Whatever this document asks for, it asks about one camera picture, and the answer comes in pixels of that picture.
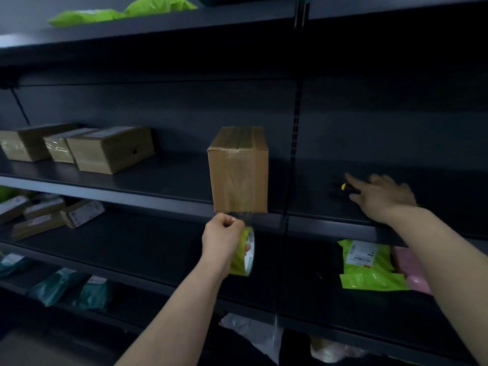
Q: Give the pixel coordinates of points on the person's left hand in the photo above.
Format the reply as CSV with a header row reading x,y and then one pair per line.
x,y
219,242

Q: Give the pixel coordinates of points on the person's right hand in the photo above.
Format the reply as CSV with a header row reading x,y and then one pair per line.
x,y
387,200

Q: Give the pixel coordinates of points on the person's left fingers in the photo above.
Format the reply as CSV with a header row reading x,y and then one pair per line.
x,y
228,222

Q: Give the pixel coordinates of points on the person's right thumb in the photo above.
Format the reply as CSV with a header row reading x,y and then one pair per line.
x,y
356,198

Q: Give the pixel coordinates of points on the clear packing tape roll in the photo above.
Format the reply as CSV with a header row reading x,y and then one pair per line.
x,y
247,261

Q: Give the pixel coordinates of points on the person's right forearm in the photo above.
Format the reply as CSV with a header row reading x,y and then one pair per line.
x,y
450,262

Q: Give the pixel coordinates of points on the person's left forearm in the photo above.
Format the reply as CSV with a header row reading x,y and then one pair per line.
x,y
179,320

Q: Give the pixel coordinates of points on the black yellow utility knife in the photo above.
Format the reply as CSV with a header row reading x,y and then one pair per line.
x,y
349,189

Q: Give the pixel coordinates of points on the tall taped cardboard box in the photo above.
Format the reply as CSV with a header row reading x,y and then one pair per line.
x,y
238,171

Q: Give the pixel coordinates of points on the dark metal shelving unit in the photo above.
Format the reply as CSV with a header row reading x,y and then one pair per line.
x,y
171,179

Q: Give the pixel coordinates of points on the labelled lime green mailer bag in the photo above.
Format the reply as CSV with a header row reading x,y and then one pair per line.
x,y
368,272

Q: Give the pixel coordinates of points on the pink mailer bag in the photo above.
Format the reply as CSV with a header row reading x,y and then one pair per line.
x,y
411,272

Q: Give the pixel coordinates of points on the white plastic bag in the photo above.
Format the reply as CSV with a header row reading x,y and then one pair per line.
x,y
253,335

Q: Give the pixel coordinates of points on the large labelled cardboard box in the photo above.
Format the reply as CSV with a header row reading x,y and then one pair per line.
x,y
112,150

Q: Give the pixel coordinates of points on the small labelled cardboard box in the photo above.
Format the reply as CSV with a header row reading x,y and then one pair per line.
x,y
11,208
45,208
84,213
38,226

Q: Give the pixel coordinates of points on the teal mailer bag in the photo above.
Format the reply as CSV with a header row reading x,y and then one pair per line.
x,y
95,295
53,287
11,262

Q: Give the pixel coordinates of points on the translucent cream plastic bag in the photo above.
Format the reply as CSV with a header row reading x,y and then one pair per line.
x,y
335,352

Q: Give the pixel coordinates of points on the small taped cardboard box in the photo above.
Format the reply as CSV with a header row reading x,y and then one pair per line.
x,y
61,146

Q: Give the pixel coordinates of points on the flat taped cardboard box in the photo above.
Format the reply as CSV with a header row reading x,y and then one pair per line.
x,y
26,144

